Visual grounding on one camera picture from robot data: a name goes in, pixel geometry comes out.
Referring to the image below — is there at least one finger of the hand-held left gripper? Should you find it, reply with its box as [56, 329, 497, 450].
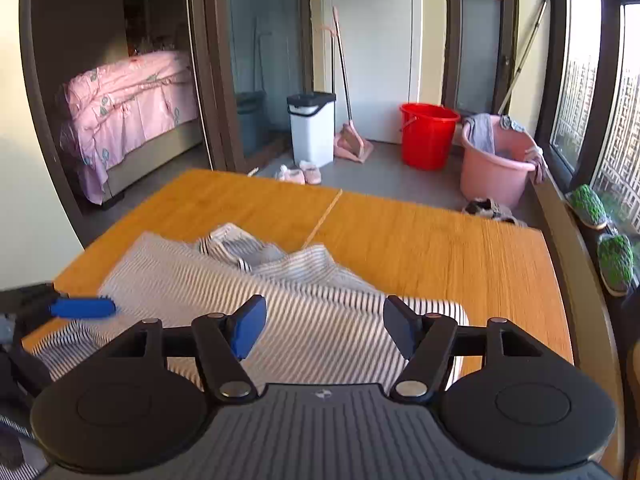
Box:
[0, 282, 119, 324]

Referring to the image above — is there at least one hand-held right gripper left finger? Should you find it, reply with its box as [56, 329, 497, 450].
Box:
[87, 294, 268, 404]

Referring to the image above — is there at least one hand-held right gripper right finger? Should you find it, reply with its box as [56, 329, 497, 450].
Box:
[382, 295, 556, 403]

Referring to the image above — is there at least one striped shirt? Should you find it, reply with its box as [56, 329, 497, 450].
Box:
[0, 222, 471, 480]

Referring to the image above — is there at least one pink slipper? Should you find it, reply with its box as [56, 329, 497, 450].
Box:
[298, 160, 324, 185]
[276, 164, 307, 185]

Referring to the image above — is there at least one pink plastic basin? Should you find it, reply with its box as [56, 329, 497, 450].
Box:
[459, 114, 544, 210]

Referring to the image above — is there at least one red bucket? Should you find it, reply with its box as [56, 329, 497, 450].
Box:
[399, 102, 461, 171]

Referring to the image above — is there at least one pink dustpan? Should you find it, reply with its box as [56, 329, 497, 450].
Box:
[320, 25, 375, 164]

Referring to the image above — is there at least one white trash bin black lid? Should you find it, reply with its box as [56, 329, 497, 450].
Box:
[286, 91, 337, 169]

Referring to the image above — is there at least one bed with pink quilt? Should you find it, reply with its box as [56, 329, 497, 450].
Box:
[59, 50, 204, 206]

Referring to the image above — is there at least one large grey cloth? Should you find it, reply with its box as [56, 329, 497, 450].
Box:
[462, 113, 497, 156]

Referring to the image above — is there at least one purple rag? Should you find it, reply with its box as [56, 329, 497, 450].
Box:
[525, 146, 550, 185]

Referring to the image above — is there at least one green slipper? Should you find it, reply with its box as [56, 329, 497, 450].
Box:
[567, 184, 609, 231]
[596, 232, 636, 297]

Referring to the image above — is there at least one pink-tipped broom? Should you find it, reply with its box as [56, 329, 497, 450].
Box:
[332, 6, 357, 134]

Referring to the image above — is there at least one sliding glass door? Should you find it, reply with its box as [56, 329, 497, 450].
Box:
[202, 0, 321, 171]

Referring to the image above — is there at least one dark framed frosted door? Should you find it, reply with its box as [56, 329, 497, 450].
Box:
[442, 0, 521, 116]

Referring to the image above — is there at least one mop pole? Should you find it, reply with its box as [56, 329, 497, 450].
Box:
[496, 0, 554, 116]

